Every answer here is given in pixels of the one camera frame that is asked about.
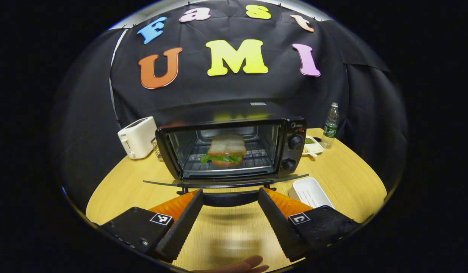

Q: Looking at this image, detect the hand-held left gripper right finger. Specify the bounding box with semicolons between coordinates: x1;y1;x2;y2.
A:
257;187;362;263

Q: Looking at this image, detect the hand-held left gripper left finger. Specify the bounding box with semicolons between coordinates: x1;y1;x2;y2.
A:
99;189;205;263

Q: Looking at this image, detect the lettuce sandwich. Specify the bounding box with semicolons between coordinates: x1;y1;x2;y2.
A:
200;134;248;167

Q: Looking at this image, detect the black electric oven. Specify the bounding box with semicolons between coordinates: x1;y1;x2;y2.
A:
144;100;310;207

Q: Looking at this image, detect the white rectangular tray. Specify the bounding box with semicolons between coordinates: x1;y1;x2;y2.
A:
288;177;335;209

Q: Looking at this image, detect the white divided tray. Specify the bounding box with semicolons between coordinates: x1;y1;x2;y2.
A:
302;135;324;158

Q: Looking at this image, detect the white toaster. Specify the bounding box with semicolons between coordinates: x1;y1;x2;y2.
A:
117;116;158;160

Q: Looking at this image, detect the clear plastic water bottle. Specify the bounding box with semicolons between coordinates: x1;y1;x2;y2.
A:
320;102;340;149

